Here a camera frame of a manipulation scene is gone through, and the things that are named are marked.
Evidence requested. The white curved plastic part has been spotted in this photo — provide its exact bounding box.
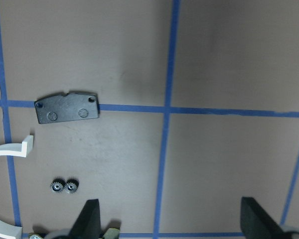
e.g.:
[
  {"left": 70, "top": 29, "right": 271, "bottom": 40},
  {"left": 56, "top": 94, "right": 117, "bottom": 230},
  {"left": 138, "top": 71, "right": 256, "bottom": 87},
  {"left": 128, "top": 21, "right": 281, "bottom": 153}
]
[{"left": 0, "top": 135, "right": 34, "bottom": 239}]

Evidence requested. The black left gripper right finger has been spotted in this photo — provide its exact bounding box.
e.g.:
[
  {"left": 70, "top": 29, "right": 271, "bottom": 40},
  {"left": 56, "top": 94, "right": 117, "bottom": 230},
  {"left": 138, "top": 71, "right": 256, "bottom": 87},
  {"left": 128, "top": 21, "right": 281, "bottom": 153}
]
[{"left": 240, "top": 197, "right": 285, "bottom": 239}]

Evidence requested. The small black flat part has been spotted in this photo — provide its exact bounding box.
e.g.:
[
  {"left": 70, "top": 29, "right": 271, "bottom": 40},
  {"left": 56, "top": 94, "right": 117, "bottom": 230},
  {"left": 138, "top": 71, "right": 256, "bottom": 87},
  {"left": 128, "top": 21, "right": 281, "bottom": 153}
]
[{"left": 34, "top": 91, "right": 100, "bottom": 124}]

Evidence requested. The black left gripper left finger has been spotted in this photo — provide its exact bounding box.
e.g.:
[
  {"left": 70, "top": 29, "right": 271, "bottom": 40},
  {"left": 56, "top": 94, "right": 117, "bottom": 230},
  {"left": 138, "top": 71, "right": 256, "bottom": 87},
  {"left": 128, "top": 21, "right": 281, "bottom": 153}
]
[{"left": 68, "top": 199, "right": 101, "bottom": 239}]

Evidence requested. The small black bearing gear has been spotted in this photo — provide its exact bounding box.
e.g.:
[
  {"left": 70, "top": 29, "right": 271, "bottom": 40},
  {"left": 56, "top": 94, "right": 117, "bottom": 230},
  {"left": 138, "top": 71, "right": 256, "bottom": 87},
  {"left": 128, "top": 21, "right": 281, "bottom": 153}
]
[{"left": 50, "top": 179, "right": 65, "bottom": 193}]

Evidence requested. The olive brake shoe part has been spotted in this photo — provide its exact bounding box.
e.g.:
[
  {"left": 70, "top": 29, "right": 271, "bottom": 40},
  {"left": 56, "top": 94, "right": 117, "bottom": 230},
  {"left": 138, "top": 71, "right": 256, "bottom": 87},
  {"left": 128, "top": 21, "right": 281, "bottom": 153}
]
[{"left": 27, "top": 228, "right": 120, "bottom": 239}]

